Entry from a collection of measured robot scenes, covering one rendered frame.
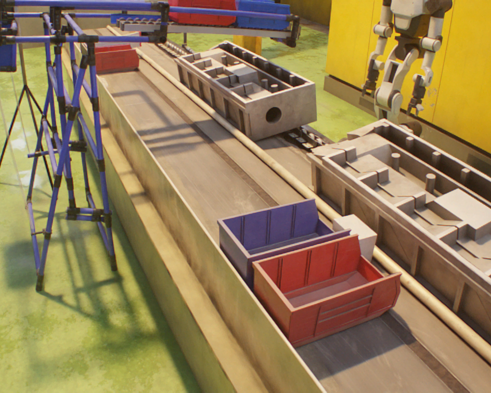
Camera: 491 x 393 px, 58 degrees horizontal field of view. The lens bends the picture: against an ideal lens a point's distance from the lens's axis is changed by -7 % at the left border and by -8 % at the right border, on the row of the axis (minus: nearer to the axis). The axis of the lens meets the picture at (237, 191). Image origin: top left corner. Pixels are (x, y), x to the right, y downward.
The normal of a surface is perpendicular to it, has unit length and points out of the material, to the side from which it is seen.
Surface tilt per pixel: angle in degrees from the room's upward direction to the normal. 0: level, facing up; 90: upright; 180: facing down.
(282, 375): 90
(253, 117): 90
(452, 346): 0
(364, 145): 10
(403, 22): 90
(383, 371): 0
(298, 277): 88
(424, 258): 100
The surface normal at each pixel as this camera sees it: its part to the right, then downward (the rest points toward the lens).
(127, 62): 0.42, 0.48
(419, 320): 0.04, -0.87
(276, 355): -0.90, 0.18
